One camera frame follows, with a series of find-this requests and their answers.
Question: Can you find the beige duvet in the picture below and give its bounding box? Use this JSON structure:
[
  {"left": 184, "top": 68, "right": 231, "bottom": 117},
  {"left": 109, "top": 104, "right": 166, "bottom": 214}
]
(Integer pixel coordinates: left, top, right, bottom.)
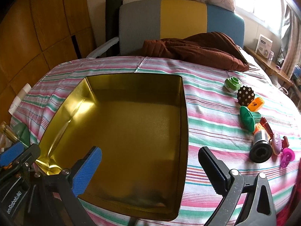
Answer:
[{"left": 239, "top": 47, "right": 273, "bottom": 80}]

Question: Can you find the gold capped glass bottle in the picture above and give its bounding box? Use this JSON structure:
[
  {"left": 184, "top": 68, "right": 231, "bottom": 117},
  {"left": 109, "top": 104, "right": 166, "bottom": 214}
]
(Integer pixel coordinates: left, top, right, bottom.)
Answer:
[{"left": 0, "top": 122, "right": 19, "bottom": 142}]

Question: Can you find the striped bedsheet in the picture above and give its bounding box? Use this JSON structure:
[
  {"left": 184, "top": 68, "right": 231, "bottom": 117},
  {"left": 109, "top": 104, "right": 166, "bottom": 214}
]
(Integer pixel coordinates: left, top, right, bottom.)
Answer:
[{"left": 11, "top": 56, "right": 301, "bottom": 226}]

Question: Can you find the person's red clothing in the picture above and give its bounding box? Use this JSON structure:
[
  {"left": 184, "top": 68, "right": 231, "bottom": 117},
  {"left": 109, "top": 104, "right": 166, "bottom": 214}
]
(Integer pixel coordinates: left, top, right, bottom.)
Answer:
[{"left": 276, "top": 185, "right": 301, "bottom": 226}]

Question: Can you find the white cardboard box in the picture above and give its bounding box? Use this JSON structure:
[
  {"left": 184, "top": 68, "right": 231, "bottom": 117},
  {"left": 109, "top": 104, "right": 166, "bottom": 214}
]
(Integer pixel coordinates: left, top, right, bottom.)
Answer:
[{"left": 255, "top": 34, "right": 273, "bottom": 57}]

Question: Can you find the black cylinder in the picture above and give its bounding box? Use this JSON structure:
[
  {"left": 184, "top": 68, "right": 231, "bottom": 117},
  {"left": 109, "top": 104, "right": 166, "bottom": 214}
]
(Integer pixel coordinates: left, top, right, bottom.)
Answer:
[{"left": 249, "top": 129, "right": 273, "bottom": 163}]

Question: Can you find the gold tin box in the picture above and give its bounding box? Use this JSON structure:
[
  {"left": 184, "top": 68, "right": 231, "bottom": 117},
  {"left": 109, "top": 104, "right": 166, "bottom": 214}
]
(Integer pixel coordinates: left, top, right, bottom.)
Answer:
[{"left": 38, "top": 74, "right": 190, "bottom": 222}]

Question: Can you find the green white round toy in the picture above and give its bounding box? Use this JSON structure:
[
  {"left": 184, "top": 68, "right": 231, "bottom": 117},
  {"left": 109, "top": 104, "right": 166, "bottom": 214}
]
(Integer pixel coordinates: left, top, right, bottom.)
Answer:
[{"left": 224, "top": 76, "right": 241, "bottom": 93}]

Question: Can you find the grey yellow blue headboard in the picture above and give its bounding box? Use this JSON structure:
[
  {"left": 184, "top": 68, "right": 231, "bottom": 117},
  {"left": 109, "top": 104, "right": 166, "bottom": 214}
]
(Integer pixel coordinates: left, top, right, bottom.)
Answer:
[{"left": 118, "top": 0, "right": 245, "bottom": 57}]

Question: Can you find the orange plastic toy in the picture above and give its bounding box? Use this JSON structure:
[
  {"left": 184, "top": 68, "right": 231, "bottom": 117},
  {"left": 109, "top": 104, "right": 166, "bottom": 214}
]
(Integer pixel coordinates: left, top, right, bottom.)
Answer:
[{"left": 247, "top": 97, "right": 265, "bottom": 112}]

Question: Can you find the magenta plastic toy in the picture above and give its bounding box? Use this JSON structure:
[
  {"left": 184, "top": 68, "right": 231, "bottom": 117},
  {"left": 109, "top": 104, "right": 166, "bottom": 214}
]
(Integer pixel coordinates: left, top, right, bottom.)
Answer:
[{"left": 279, "top": 147, "right": 295, "bottom": 169}]

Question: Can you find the brown quilt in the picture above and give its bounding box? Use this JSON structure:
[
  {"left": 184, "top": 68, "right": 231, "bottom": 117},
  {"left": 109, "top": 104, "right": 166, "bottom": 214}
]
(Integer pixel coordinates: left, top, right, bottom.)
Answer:
[{"left": 143, "top": 31, "right": 250, "bottom": 72}]

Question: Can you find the wooden shelf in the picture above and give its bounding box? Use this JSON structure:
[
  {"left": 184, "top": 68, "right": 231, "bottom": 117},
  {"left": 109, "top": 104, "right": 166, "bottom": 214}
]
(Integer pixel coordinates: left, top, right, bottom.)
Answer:
[{"left": 243, "top": 46, "right": 294, "bottom": 89}]

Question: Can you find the green funnel shaped toy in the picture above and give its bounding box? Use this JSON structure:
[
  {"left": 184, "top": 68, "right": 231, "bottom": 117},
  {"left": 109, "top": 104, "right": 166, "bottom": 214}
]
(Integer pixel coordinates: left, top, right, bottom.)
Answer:
[{"left": 239, "top": 106, "right": 262, "bottom": 133}]

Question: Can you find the grey side curtain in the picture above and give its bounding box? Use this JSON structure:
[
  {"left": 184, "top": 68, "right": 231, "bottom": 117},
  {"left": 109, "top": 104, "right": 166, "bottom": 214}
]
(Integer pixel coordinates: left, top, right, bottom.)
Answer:
[{"left": 280, "top": 0, "right": 301, "bottom": 80}]

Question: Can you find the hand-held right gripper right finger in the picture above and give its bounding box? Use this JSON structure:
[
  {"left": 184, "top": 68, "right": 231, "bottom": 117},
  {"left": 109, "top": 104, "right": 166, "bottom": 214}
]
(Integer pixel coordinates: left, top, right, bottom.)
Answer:
[{"left": 198, "top": 147, "right": 277, "bottom": 226}]

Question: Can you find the red metallic bottle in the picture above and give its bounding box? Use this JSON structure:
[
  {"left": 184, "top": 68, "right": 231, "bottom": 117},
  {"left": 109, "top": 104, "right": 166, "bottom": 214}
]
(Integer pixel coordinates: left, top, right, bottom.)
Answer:
[{"left": 259, "top": 117, "right": 273, "bottom": 137}]

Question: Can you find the wooden wardrobe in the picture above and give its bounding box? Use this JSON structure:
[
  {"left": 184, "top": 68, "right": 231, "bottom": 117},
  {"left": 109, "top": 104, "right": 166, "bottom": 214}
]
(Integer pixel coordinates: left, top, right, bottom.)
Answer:
[{"left": 0, "top": 0, "right": 97, "bottom": 132}]

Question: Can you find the brown studded toy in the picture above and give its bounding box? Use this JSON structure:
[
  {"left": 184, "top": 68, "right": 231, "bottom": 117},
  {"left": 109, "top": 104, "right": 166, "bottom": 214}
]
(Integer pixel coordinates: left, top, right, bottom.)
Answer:
[{"left": 236, "top": 86, "right": 255, "bottom": 106}]

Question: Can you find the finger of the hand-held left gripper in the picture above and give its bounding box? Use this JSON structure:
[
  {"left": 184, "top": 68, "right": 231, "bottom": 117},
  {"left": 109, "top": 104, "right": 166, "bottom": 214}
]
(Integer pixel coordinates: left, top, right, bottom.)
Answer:
[{"left": 0, "top": 142, "right": 41, "bottom": 170}]

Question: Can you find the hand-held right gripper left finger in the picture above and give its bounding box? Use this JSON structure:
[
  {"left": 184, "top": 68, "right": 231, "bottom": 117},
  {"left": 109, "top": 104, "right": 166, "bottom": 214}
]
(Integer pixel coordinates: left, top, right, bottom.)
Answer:
[{"left": 35, "top": 146, "right": 103, "bottom": 226}]

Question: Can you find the pink oval toy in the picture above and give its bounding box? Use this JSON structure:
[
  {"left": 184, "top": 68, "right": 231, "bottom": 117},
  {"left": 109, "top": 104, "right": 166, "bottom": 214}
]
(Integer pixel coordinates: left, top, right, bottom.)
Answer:
[{"left": 271, "top": 132, "right": 284, "bottom": 156}]

